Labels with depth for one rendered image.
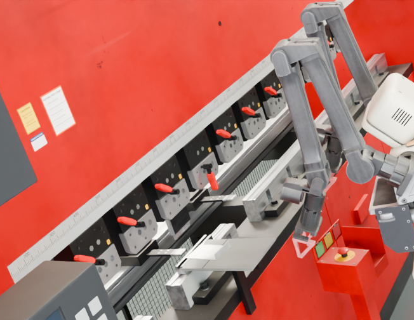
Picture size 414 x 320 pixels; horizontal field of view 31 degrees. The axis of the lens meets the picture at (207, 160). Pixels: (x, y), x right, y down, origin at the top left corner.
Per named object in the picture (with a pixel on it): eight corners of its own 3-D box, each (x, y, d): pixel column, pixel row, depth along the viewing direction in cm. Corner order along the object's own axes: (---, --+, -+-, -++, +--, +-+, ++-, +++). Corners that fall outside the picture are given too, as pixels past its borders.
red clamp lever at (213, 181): (218, 190, 247) (209, 164, 244) (207, 191, 249) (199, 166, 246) (220, 188, 248) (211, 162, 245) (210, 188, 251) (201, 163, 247)
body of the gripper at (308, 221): (294, 232, 218) (298, 211, 215) (300, 216, 227) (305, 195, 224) (315, 238, 217) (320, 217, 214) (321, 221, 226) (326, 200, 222)
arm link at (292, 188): (324, 180, 209) (329, 167, 216) (284, 170, 211) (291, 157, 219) (315, 216, 214) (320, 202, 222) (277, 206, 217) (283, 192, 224)
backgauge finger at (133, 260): (176, 266, 243) (171, 253, 242) (116, 266, 258) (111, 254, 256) (193, 247, 253) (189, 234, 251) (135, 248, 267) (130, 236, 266)
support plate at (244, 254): (252, 270, 223) (251, 268, 223) (181, 271, 238) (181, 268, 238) (276, 239, 237) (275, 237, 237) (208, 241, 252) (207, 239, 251)
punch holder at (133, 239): (133, 257, 214) (113, 207, 209) (111, 257, 219) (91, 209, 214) (160, 230, 226) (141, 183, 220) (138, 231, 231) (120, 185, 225)
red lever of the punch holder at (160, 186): (160, 182, 222) (180, 189, 229) (150, 183, 224) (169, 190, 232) (160, 188, 221) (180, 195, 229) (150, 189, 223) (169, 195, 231)
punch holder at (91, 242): (92, 297, 199) (70, 244, 194) (69, 296, 204) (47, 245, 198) (123, 266, 210) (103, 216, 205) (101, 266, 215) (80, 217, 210)
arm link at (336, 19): (335, -4, 229) (340, -11, 238) (296, 13, 235) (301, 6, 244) (392, 121, 240) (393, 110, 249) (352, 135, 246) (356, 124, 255)
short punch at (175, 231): (177, 240, 238) (167, 214, 235) (172, 240, 240) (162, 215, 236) (192, 225, 246) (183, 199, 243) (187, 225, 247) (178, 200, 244)
